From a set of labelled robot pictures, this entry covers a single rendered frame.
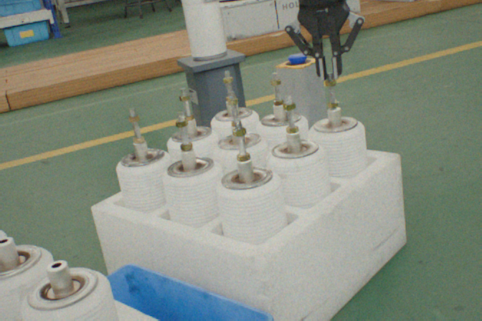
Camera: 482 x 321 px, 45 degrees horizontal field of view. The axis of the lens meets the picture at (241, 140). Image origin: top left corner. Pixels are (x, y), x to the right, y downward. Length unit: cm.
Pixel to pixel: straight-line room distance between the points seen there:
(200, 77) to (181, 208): 63
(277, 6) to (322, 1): 226
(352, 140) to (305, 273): 25
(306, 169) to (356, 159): 13
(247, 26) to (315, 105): 192
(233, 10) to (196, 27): 162
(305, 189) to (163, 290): 26
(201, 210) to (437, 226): 50
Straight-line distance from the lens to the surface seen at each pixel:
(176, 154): 106
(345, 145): 98
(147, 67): 292
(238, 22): 311
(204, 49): 149
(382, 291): 102
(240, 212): 82
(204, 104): 150
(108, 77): 289
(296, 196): 91
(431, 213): 125
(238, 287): 84
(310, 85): 122
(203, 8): 148
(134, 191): 99
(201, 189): 89
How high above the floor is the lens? 58
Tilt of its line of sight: 19 degrees down
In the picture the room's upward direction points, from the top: 9 degrees counter-clockwise
